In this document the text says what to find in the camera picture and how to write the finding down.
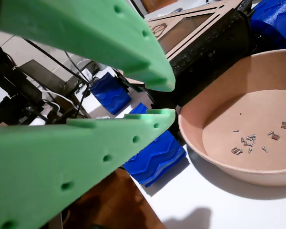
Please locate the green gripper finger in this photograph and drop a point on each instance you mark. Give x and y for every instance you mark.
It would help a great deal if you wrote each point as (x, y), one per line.
(50, 155)
(74, 28)

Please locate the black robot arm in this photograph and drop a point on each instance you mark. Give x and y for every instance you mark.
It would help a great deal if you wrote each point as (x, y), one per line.
(12, 95)

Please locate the round wooden bowl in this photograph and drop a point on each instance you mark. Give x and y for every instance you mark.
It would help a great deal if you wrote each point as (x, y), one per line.
(240, 78)

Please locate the blue rover wheel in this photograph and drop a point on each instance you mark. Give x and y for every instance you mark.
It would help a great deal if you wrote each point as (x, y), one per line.
(157, 162)
(274, 21)
(109, 95)

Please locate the wooden microrover chassis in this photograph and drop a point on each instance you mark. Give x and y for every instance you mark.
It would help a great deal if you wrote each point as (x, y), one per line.
(205, 62)

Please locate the brass spacer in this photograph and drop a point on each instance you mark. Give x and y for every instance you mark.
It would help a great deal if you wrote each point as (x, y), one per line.
(236, 150)
(275, 137)
(285, 124)

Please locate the small silver screw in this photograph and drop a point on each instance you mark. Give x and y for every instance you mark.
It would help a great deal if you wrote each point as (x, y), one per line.
(236, 130)
(265, 149)
(271, 132)
(250, 150)

